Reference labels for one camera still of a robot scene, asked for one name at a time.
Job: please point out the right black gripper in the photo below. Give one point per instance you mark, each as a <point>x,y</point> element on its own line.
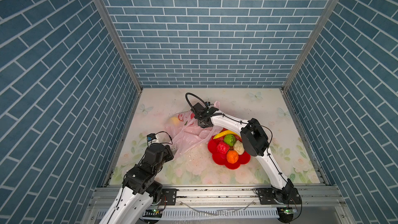
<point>199,123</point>

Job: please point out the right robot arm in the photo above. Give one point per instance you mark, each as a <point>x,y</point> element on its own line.
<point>255,143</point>

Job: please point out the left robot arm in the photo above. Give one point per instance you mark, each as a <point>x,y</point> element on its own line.
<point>139,189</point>

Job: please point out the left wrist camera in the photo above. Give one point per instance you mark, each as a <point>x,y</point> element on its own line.
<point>152,138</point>

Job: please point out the red flower-shaped plate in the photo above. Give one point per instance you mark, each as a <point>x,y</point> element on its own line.
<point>220,159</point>

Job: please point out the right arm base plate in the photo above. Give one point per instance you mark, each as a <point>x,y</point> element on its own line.
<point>269,196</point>

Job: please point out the yellow fake pepper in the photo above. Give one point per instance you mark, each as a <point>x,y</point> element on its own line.
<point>224,133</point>

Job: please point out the aluminium front rail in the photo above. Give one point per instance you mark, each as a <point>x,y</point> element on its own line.
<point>229,196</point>

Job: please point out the green fake fruit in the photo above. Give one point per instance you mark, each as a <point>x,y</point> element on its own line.
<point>230,139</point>

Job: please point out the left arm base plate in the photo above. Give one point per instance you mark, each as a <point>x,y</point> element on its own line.
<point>166,197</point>

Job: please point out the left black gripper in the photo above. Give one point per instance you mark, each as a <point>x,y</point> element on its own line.
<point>167,150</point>

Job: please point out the pink plastic bag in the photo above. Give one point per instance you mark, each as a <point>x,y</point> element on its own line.
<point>188,134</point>

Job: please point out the orange fake tangerine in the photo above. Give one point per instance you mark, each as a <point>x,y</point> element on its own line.
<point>232,157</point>

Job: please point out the yellow fake fruit in bag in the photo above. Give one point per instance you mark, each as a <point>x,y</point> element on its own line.
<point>175,121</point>

